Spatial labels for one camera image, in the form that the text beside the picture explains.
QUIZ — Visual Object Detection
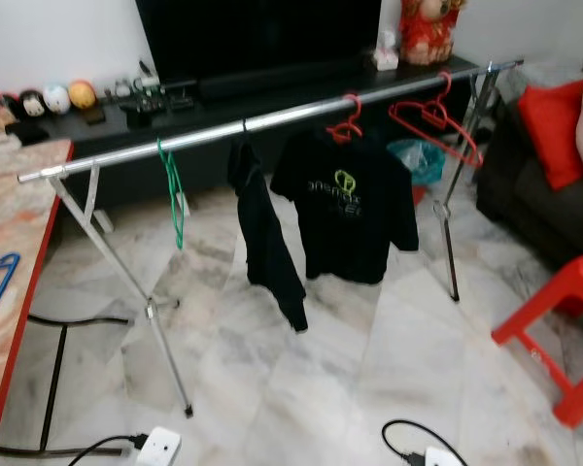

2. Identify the silver metal clothes rack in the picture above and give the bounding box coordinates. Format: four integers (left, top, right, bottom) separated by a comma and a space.
16, 58, 526, 420

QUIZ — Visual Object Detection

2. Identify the small green black gadget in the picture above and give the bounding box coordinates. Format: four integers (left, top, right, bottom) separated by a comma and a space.
131, 73, 162, 99

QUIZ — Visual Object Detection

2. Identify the black soundbar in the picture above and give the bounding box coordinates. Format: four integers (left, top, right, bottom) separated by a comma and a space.
199, 66, 351, 99

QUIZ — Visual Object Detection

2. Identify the black television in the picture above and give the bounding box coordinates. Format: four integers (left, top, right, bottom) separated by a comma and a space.
134, 0, 380, 84

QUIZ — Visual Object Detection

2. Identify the marble pattern folding table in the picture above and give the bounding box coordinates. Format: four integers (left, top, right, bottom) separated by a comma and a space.
0, 136, 113, 457

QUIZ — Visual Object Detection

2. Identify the blue plastic hanger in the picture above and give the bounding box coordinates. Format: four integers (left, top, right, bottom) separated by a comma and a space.
0, 252, 23, 337

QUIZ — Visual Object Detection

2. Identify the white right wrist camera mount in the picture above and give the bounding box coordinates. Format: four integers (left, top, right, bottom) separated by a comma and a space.
423, 447, 463, 466

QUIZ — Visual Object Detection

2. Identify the teal and orange waste bin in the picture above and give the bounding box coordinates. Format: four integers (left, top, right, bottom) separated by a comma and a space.
387, 139, 444, 206

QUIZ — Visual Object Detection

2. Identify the black TV console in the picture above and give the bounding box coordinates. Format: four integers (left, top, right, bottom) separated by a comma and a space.
0, 55, 479, 230

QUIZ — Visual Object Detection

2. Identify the red plastic hanger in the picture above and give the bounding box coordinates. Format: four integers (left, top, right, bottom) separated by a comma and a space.
326, 92, 366, 146
389, 71, 485, 169

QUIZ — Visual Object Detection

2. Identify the green plastic hanger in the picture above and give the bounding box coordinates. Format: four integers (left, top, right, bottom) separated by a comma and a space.
156, 137, 187, 251

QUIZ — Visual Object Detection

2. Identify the white round toy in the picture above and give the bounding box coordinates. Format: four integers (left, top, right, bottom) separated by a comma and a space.
42, 84, 71, 115

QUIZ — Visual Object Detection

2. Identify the black round toy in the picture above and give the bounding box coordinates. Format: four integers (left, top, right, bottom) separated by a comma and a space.
19, 89, 48, 119

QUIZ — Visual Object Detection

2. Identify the red plastic stool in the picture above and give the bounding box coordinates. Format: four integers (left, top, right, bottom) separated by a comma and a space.
491, 248, 583, 429

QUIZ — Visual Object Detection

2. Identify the red doll figurine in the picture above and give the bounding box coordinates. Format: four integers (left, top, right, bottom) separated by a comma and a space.
398, 0, 467, 66

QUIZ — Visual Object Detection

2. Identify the yellow round toy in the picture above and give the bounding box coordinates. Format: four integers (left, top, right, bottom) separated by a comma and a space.
68, 80, 98, 110

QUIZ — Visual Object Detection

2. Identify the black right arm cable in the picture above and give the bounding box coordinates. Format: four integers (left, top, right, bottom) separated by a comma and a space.
381, 419, 468, 466

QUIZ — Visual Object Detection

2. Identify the red cushion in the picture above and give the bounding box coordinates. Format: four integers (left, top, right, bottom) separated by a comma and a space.
515, 80, 583, 191

